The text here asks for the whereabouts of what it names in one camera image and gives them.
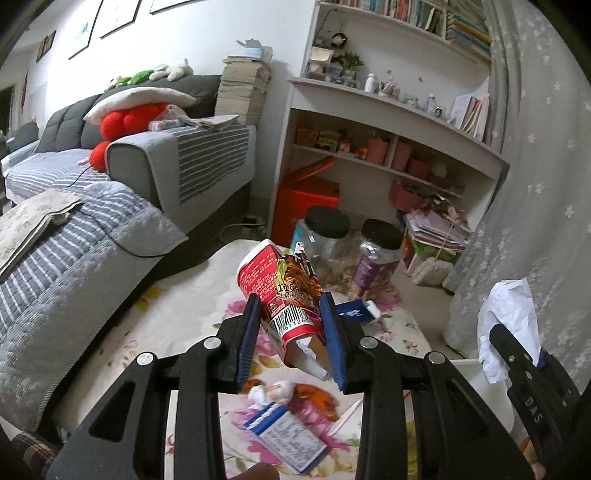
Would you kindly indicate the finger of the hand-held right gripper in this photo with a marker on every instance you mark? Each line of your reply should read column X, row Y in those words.
column 561, row 383
column 524, row 392

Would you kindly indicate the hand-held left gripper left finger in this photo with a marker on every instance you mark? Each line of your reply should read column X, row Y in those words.
column 247, row 341

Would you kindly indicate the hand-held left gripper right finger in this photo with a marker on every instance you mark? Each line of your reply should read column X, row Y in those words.
column 333, row 341

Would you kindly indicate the white plastic bin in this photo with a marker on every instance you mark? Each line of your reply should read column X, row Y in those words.
column 471, row 374

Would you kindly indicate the crushed red paper carton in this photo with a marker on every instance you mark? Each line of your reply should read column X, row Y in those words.
column 277, row 286

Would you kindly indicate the white paper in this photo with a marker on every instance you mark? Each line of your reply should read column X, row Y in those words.
column 508, row 314

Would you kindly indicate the small dark blue box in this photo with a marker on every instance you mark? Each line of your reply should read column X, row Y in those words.
column 353, row 311

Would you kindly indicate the floral mat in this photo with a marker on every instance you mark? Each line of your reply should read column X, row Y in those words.
column 194, row 295

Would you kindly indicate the white stick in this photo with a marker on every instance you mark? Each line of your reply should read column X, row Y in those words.
column 346, row 415

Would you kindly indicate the blue white paper box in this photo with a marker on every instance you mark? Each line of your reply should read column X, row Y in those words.
column 286, row 438

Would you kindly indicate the clear jar purple label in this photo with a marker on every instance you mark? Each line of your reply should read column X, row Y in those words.
column 376, row 233

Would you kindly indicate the clear jar blue label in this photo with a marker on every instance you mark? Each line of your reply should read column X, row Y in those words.
column 323, row 221

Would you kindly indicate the white fluffy bag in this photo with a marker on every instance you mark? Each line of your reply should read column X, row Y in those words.
column 434, row 272

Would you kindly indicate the red box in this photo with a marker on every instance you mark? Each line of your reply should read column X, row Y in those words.
column 300, row 207

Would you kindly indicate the stack of papers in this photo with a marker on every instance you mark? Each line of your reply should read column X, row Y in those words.
column 436, row 226

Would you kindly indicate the pink basket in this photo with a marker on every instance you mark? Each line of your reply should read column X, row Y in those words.
column 405, row 196

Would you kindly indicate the red round plastic item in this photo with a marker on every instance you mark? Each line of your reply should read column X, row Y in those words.
column 314, row 168

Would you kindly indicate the striped seat cover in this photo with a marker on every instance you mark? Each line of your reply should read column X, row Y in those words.
column 92, row 258

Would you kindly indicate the striped armrest cloth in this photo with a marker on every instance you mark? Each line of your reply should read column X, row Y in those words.
column 212, row 157

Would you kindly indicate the pink cup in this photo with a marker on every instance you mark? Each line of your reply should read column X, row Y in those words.
column 401, row 157
column 377, row 152
column 420, row 169

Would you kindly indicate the small pale plush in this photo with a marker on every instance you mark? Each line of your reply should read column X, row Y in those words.
column 439, row 171

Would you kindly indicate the white lace curtain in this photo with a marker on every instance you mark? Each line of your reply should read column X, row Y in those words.
column 531, row 184

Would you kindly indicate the toy truck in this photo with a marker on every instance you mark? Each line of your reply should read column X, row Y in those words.
column 329, row 141

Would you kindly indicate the white bookshelf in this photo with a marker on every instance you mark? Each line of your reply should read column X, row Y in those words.
column 282, row 138

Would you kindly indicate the newspaper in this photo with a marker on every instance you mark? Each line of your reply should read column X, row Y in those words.
column 212, row 121

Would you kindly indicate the pink packet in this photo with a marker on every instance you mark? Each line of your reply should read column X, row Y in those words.
column 164, row 124

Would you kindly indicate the plaid cloth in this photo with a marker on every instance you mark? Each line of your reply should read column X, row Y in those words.
column 34, row 454

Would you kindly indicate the beige folded cloth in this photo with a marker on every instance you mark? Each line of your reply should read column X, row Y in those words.
column 32, row 226

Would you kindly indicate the stack of old books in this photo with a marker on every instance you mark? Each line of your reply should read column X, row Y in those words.
column 242, row 92

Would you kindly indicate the red plush toy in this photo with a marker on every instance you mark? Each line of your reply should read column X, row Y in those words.
column 120, row 122

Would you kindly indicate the clear water bottle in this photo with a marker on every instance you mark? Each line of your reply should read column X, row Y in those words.
column 432, row 104

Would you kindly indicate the white bottle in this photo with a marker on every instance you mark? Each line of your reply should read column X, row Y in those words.
column 370, row 83

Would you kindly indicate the standing books on ledge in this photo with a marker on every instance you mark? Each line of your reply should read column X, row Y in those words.
column 473, row 115

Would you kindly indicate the white pillow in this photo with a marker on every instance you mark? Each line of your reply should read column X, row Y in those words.
column 138, row 97

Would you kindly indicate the clear storage box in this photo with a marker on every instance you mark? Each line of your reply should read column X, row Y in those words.
column 319, row 64

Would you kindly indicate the small green plant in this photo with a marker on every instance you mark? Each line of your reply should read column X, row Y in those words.
column 352, row 62

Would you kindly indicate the white plush toy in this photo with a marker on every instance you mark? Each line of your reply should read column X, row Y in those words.
column 173, row 70

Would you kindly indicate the grey sofa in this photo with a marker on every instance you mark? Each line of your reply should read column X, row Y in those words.
column 69, row 120

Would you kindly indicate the green plush toy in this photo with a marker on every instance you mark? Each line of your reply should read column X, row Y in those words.
column 136, row 77

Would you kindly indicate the blue white tissue box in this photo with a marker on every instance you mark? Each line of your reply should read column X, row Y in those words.
column 254, row 50

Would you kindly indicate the black white doll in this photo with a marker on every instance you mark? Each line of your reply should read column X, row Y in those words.
column 338, row 40

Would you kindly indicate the row of shelved books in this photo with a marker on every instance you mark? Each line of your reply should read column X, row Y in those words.
column 415, row 11

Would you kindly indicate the small dark picture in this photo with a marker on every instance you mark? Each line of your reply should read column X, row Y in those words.
column 46, row 46

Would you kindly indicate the large picture frame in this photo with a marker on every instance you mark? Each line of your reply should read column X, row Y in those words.
column 168, row 4

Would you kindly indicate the narrow picture frame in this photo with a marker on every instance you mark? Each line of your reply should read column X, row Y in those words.
column 83, row 32

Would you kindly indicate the medium picture frame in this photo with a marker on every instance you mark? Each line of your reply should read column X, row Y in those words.
column 117, row 16

